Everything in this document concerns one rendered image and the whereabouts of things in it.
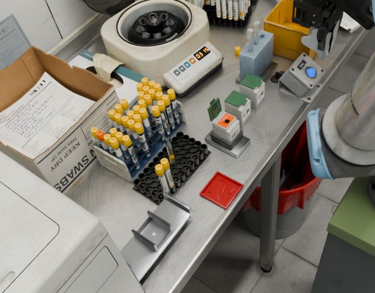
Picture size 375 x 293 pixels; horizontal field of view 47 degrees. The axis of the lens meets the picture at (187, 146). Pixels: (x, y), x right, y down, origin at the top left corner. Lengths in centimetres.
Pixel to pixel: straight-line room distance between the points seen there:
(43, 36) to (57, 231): 76
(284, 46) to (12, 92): 70
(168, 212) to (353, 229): 35
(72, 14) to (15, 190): 74
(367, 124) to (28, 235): 46
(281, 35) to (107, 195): 58
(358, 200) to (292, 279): 93
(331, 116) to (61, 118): 64
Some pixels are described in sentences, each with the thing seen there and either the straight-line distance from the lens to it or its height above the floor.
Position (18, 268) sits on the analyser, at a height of 117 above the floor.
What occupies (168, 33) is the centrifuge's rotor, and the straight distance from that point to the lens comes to 114.
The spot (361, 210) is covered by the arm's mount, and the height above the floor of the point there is 91.
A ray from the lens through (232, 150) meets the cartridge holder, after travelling 97.
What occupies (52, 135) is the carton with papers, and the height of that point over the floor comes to 94.
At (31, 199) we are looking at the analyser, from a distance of 65.
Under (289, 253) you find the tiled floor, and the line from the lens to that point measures 182.
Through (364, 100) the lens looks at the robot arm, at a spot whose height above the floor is 127.
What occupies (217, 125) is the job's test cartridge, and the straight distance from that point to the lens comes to 94.
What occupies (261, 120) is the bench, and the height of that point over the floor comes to 88.
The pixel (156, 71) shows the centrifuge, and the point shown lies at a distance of 109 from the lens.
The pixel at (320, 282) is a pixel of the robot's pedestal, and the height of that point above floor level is 52.
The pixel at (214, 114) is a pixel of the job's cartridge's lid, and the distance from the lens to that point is 95.
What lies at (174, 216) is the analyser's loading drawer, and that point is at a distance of 87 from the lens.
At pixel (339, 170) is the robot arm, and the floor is 108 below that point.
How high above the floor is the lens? 167
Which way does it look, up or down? 52 degrees down
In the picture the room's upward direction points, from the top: 12 degrees counter-clockwise
